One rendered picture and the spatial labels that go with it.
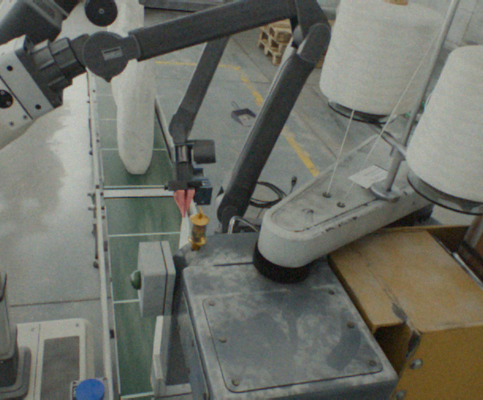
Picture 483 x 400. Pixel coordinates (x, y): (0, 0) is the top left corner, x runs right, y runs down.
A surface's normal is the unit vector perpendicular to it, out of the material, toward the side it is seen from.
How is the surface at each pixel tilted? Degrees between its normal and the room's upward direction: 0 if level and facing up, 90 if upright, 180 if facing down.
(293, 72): 82
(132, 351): 0
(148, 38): 69
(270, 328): 0
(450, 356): 90
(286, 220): 0
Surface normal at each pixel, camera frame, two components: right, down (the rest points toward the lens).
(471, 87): -0.79, 0.15
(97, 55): 0.14, 0.32
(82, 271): 0.14, -0.84
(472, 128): -0.60, 0.33
